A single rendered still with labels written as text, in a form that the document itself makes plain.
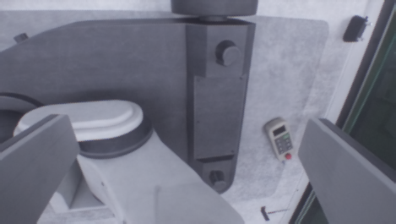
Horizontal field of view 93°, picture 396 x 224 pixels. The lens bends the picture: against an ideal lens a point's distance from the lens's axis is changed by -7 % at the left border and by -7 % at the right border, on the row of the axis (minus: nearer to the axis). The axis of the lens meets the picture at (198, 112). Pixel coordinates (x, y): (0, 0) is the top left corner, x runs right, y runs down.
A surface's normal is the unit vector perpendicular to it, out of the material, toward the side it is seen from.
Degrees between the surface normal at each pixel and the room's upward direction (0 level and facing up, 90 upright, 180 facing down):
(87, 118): 90
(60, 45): 0
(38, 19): 0
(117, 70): 0
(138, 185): 90
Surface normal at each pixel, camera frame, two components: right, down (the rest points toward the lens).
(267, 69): 0.18, 0.49
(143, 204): 0.01, -0.87
